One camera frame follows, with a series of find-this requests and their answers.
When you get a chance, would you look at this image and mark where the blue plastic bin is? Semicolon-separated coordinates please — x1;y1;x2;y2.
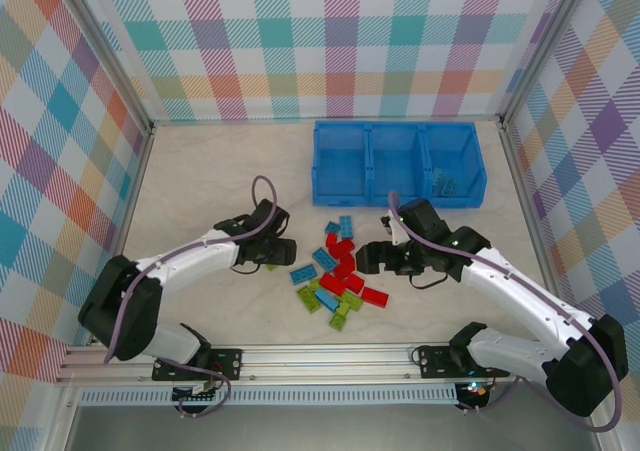
367;119;429;207
422;119;488;208
311;119;374;207

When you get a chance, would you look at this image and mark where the small electronics board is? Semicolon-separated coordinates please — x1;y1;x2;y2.
455;379;492;411
171;379;222;403

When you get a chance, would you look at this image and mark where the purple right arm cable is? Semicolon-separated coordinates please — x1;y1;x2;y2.
388;190;624;433

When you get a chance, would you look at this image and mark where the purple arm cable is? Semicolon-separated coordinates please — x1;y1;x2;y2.
103;174;281;365
388;190;624;433

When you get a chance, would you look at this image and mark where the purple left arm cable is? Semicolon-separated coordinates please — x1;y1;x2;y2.
103;174;281;365

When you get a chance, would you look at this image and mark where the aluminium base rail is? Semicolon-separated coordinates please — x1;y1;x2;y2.
53;344;516;386

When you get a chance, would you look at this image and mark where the aluminium frame back rail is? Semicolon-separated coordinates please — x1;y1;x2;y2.
148;117;504;128

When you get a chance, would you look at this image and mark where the slotted grey cable duct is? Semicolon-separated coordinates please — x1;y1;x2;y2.
78;383;460;407

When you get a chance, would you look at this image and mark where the aluminium frame side rail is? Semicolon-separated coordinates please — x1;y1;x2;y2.
499;118;609;330

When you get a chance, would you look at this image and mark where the aluminium frame post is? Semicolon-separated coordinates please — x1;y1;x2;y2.
62;0;154;135
497;0;596;127

